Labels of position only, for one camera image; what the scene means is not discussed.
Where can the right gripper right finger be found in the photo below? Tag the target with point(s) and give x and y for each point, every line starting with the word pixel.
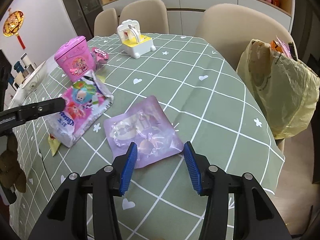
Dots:
pixel 255 216

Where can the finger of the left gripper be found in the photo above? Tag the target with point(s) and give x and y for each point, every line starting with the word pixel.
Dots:
pixel 22 114

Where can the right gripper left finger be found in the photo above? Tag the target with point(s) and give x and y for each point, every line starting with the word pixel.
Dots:
pixel 64 217

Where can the gold red snack bag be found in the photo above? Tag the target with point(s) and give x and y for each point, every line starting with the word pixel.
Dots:
pixel 54 144

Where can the pink cartoon snack bag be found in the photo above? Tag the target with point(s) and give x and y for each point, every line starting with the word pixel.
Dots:
pixel 86 100

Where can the purple snack bag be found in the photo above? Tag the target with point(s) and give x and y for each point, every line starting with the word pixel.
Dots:
pixel 148 127

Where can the gloved left hand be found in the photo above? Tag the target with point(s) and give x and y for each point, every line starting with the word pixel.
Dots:
pixel 11 172

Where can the white bowl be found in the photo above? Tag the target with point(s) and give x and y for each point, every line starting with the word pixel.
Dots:
pixel 35 78

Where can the pink toy box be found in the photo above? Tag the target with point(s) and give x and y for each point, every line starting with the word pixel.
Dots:
pixel 75 58

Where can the beige far chair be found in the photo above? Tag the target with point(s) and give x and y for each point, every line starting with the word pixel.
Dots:
pixel 106 23

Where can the white yellow toy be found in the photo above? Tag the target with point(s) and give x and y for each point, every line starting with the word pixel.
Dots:
pixel 133 42

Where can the green checked tablecloth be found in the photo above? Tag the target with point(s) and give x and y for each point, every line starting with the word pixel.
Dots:
pixel 206 104

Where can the beige middle chair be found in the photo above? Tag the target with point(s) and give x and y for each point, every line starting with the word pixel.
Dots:
pixel 151 15

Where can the beige chair near bin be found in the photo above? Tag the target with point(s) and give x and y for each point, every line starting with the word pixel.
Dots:
pixel 229 28

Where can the chinese knot wall ornament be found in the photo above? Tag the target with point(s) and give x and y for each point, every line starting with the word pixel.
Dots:
pixel 12 25

